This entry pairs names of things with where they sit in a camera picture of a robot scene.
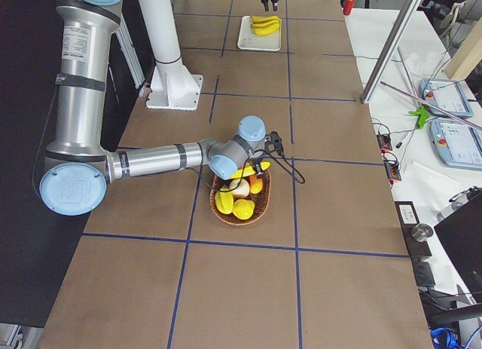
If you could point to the yellow banana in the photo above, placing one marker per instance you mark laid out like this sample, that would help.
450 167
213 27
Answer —
263 20
249 170
265 25
258 33

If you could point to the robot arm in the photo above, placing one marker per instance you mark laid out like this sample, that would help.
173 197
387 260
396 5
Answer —
78 169

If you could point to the woven wicker basket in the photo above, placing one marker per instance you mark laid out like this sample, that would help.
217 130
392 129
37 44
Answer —
261 201

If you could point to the red orange mango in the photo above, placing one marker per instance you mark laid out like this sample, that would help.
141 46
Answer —
256 184

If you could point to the yellow pear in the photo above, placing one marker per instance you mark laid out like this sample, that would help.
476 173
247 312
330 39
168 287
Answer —
243 209

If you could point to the yellow starfruit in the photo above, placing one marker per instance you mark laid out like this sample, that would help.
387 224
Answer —
224 201

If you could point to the white bear tray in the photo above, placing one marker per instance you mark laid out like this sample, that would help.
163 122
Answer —
249 41

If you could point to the black power box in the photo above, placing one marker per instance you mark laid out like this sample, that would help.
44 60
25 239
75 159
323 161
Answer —
408 218

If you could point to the long metal grabber tool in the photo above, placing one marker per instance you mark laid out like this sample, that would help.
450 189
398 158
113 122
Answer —
416 95

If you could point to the teach pendant far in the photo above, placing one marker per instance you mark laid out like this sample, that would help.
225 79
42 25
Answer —
446 94

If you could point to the teach pendant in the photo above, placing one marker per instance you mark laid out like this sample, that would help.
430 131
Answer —
456 144
446 94

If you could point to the teach pendant near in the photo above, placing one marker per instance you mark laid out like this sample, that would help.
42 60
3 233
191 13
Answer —
456 144

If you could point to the black monitor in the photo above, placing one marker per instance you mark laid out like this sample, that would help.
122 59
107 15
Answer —
460 236

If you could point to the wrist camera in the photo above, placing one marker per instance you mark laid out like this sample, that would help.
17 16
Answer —
273 143

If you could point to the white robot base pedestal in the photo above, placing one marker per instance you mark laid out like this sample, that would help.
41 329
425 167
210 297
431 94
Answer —
172 85

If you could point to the aluminium frame post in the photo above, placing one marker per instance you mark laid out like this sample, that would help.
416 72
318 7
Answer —
394 37

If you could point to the green handled grabber tool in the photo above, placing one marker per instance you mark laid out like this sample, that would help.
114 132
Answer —
422 116

